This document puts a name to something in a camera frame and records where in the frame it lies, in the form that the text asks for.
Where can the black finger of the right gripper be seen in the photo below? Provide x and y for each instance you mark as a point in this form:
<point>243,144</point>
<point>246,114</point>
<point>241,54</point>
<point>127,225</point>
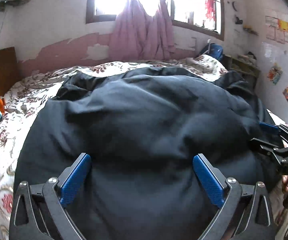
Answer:
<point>264,148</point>

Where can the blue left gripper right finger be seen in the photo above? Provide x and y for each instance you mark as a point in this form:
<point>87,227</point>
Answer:
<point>211,179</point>

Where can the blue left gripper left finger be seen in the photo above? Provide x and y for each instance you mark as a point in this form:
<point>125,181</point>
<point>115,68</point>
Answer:
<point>72,178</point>

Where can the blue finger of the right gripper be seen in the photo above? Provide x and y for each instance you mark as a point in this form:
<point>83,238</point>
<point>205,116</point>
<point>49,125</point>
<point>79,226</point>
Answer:
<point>269,128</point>

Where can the large black padded coat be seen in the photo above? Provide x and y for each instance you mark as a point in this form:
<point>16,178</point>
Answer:
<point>142,130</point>

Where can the red clothing outside window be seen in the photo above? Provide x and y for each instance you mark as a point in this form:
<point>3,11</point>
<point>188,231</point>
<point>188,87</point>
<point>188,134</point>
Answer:
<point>210,6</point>

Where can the wooden bedside table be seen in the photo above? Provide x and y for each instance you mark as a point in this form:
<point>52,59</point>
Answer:
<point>249,72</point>

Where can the blue bag by bed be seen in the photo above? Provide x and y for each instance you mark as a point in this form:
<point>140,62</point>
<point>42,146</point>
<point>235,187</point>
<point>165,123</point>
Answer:
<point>214,50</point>

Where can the floral white red bedspread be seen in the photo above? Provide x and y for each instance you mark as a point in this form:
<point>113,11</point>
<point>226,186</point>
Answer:
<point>29,96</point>

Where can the brown wooden headboard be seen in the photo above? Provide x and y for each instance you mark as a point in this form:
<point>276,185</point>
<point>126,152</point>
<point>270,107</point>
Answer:
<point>9,70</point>

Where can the dark framed window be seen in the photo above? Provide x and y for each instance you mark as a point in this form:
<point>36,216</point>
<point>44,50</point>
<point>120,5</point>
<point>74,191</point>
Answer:
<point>204,16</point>

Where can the pink purple curtain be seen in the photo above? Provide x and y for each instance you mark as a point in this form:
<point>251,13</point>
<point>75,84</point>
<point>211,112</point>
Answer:
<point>143,31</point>

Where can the colourful wall sticker upper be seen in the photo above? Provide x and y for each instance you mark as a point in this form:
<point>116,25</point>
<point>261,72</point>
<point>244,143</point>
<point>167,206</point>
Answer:
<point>274,74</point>

